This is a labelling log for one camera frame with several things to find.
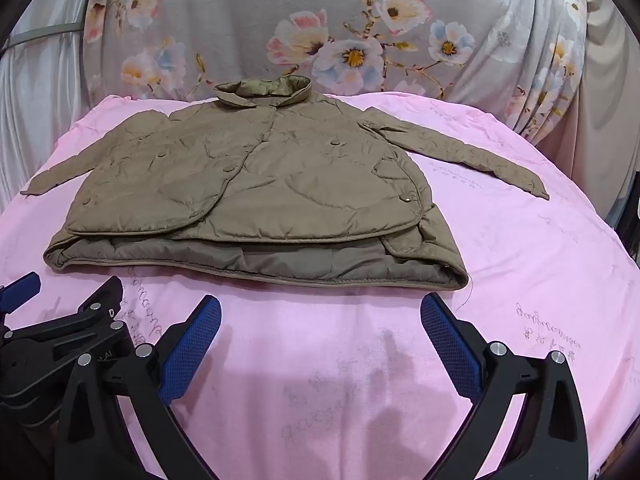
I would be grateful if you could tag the white cloth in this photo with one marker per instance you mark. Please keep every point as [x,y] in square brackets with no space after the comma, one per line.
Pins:
[40,110]

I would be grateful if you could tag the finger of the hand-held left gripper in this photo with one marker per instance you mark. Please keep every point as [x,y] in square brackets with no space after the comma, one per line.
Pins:
[92,317]
[22,290]

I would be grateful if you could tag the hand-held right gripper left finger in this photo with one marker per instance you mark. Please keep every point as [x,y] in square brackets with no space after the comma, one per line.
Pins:
[192,347]

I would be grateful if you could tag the olive quilted jacket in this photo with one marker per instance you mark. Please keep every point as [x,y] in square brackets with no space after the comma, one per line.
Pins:
[260,195]

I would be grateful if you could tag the beige cloth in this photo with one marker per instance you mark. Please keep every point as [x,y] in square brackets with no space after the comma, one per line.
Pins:
[607,120]

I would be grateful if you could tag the pink blanket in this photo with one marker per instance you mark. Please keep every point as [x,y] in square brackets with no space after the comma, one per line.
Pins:
[350,385]

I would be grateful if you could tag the grey floral bed sheet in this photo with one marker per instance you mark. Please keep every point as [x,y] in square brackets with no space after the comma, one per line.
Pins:
[350,25]

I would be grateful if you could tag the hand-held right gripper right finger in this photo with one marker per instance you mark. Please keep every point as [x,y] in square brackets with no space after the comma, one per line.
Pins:
[450,345]

